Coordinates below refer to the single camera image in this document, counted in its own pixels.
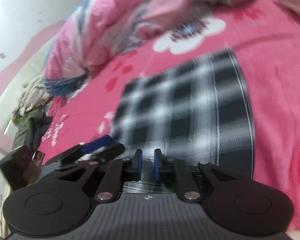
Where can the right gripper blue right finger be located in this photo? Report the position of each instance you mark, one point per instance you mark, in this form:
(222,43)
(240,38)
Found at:
(158,160)

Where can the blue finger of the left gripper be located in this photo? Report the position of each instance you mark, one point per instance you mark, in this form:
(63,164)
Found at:
(103,141)

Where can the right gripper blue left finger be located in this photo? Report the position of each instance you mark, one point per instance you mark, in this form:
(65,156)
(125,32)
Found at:
(137,163)

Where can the black white plaid pants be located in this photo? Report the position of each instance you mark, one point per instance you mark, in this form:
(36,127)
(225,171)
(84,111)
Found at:
(197,111)

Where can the black smartphone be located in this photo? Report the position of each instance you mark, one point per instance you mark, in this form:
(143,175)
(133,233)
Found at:
(38,158)

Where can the dark grey garment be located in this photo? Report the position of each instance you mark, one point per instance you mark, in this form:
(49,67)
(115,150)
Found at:
(38,126)

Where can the green patterned pillow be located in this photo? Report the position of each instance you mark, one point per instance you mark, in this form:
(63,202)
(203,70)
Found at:
(23,125)

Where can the cream white fleece blanket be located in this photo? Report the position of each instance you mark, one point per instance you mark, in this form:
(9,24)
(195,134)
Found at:
(31,96)

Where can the pink white bed headboard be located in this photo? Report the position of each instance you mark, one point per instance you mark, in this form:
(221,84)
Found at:
(20,71)

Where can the pink blue patterned duvet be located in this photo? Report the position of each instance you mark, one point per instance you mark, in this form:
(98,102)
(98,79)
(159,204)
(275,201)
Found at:
(98,30)

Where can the pink floral bed blanket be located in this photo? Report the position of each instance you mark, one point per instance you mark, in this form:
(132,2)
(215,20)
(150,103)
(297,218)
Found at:
(266,41)

